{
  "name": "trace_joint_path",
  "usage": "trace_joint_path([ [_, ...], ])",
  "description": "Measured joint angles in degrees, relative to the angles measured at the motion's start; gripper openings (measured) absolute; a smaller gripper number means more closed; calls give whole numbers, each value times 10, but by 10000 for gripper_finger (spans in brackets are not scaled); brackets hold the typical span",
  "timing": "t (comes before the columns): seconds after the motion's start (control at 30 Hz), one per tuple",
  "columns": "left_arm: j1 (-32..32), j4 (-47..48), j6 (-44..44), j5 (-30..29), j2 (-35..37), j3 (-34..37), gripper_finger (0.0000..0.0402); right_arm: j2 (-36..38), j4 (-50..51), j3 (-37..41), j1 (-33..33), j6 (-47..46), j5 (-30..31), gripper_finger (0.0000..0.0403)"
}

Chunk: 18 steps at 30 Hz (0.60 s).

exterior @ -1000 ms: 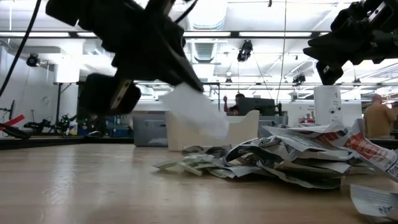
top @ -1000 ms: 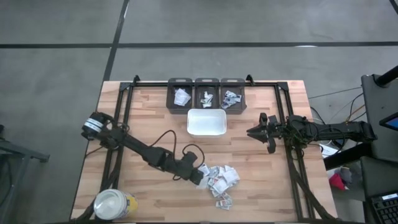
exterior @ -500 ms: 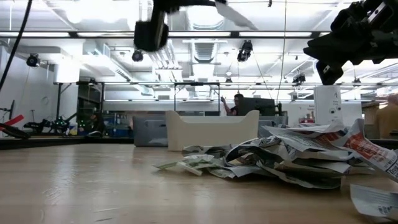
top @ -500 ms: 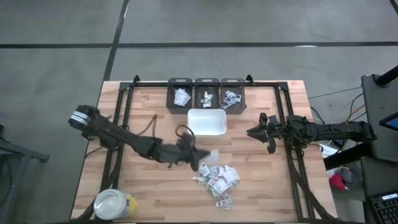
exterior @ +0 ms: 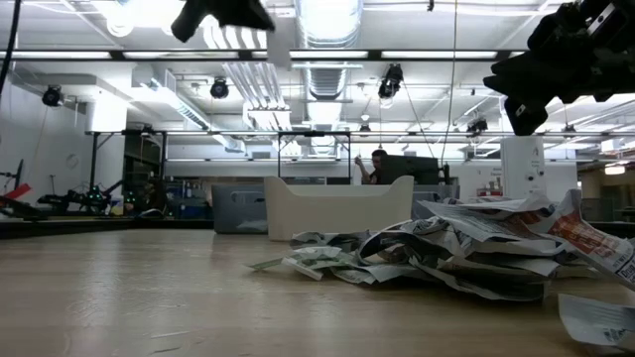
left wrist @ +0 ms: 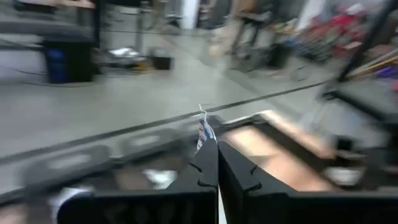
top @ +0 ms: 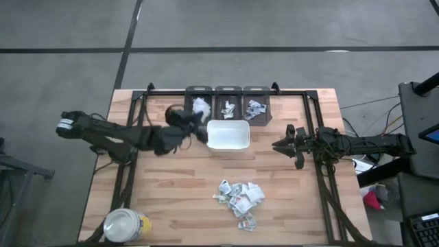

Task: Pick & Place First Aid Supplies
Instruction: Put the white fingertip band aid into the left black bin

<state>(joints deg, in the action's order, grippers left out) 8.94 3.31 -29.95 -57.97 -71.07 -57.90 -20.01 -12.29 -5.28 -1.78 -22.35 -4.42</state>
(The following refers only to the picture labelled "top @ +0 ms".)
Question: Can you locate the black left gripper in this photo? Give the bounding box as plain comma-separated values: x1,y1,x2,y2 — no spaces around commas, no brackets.
152,111,209,156

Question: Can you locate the black keyboard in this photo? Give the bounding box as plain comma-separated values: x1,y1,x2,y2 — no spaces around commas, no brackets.
407,212,439,247

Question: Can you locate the grey desk top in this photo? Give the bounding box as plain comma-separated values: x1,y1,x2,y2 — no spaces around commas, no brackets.
397,81,439,179

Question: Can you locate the grey metal stand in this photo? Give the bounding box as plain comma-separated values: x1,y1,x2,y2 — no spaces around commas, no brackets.
0,137,56,247

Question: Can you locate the dark translucent plastic bin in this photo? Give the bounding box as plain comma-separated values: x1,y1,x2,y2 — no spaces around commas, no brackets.
214,85,244,121
242,85,273,126
184,85,213,126

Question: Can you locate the black pole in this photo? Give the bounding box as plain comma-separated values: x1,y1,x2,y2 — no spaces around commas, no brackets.
413,72,439,97

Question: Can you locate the white packet fine text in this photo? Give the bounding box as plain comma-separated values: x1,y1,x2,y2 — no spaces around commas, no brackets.
245,182,266,204

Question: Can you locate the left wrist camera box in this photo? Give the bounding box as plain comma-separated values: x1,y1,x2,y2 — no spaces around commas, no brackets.
165,106,193,127

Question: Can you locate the black aluminium table frame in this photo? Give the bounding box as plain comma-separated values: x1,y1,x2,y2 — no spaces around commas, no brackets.
89,82,373,247

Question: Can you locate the black desk beam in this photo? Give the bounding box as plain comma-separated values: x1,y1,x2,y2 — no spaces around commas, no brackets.
356,159,412,188

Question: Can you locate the white canister yellow label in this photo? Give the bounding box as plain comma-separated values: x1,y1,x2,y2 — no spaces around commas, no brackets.
102,207,153,244

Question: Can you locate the red cloth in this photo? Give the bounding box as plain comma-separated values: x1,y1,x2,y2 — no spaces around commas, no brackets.
362,191,382,211

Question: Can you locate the white packet small logo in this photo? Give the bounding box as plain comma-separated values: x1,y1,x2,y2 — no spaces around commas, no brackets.
237,219,257,233

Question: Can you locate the white plastic bin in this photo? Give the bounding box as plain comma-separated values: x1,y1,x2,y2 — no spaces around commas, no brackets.
206,119,252,152

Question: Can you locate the tablet screen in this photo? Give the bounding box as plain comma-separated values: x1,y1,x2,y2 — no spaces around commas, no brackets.
418,123,439,145

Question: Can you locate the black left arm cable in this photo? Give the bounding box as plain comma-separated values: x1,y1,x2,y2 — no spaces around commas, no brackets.
163,104,193,152

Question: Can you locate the white paper sheet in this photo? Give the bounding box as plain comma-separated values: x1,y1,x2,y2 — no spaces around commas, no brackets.
353,156,377,174

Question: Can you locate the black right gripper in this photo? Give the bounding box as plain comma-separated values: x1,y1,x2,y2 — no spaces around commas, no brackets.
272,123,318,170

